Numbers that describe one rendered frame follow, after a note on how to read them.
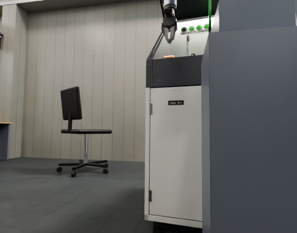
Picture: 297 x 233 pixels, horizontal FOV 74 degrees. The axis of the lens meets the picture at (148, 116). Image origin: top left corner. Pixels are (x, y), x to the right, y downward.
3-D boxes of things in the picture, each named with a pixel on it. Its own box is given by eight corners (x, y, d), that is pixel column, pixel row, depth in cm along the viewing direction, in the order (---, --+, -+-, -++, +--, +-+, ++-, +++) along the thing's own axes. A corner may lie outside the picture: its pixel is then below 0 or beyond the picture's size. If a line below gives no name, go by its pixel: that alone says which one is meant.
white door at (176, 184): (148, 214, 106) (149, 88, 110) (149, 212, 108) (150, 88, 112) (289, 234, 87) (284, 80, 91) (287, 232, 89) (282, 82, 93)
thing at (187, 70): (152, 87, 110) (152, 58, 111) (154, 88, 114) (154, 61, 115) (281, 80, 92) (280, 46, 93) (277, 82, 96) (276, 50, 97)
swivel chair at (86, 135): (77, 165, 299) (79, 95, 306) (119, 168, 285) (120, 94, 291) (44, 175, 233) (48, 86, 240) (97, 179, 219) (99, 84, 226)
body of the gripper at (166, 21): (177, 32, 117) (177, 12, 118) (175, 24, 109) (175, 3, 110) (165, 33, 120) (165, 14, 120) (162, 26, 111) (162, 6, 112)
